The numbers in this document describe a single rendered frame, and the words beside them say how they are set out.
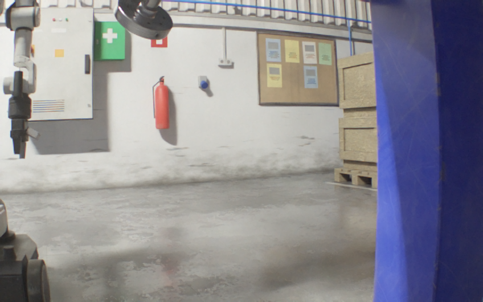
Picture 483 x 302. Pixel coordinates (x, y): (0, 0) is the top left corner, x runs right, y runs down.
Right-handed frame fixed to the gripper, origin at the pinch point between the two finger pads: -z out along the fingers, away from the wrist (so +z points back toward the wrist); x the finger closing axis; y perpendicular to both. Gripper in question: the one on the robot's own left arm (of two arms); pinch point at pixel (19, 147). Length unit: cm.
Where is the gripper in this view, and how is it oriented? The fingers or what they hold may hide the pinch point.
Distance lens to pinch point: 162.0
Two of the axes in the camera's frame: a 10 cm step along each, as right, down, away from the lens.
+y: 9.5, -0.4, 3.0
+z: -0.9, -9.8, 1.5
